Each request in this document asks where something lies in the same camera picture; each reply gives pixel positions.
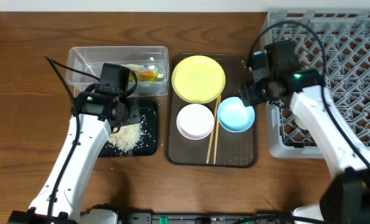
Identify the brown serving tray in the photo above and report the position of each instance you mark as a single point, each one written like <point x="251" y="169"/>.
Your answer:
<point x="237" y="150"/>

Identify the left wooden chopstick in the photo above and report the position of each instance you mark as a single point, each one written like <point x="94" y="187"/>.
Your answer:
<point x="212" y="132"/>

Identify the pink bowl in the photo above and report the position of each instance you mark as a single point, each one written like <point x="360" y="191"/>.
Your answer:
<point x="195" y="121"/>

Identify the pale green cup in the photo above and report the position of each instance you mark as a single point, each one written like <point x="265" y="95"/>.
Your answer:
<point x="300" y="123"/>

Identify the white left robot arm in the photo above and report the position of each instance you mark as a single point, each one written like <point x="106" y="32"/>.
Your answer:
<point x="60" y="200"/>

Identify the black waste tray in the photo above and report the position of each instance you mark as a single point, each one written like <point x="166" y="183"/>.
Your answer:
<point x="150" y="110"/>

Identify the yellow plate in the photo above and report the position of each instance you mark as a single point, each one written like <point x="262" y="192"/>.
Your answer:
<point x="198" y="79"/>

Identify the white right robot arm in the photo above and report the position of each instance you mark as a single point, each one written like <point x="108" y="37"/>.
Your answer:
<point x="347" y="199"/>

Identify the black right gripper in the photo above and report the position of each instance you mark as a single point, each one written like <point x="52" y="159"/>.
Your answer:
<point x="249" y="94"/>

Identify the rice and peanut shell waste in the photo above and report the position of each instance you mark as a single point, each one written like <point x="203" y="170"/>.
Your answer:
<point x="129" y="139"/>

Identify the right wooden chopstick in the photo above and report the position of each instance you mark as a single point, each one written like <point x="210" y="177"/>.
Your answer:
<point x="217" y="129"/>

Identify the light blue bowl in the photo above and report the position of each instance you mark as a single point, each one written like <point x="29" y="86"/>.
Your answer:
<point x="234" y="117"/>

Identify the wooden chopstick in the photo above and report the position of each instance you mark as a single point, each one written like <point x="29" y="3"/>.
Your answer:
<point x="212" y="132"/>
<point x="217" y="129"/>

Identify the grey dishwasher rack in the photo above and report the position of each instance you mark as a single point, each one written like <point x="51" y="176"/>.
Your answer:
<point x="346" y="37"/>

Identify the green snack wrapper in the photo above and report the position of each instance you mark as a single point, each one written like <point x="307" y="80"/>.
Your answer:
<point x="144" y="73"/>

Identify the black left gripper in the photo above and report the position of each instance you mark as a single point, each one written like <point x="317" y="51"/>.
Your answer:
<point x="130" y="113"/>

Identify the clear plastic waste bin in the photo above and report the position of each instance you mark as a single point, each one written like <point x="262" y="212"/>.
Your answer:
<point x="91" y="59"/>

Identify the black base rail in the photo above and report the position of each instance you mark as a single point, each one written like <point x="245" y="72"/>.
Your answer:
<point x="148" y="216"/>

